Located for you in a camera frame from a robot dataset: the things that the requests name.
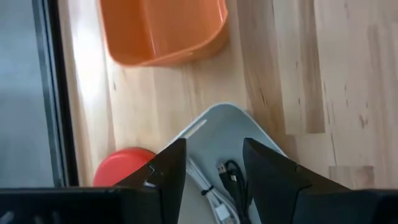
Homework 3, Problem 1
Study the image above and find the pale plastic bin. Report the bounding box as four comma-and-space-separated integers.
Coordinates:
157, 102, 289, 224

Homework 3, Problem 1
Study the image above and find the black table edge rail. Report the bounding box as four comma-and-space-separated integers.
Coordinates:
32, 0, 79, 188

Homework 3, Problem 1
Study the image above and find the pink USB wall charger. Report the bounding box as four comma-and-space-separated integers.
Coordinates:
92, 147, 157, 187

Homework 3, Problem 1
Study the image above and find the orange plastic bin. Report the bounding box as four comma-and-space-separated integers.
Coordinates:
98, 0, 230, 68

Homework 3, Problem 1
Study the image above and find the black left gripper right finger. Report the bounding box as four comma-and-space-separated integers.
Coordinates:
242, 138, 354, 224

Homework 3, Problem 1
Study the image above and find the black USB cable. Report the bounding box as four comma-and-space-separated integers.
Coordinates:
216, 159, 253, 224

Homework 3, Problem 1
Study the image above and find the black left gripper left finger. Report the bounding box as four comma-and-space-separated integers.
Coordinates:
114, 138, 188, 224

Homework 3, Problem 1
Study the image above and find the white USB cable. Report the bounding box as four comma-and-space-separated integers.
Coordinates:
185, 157, 242, 224

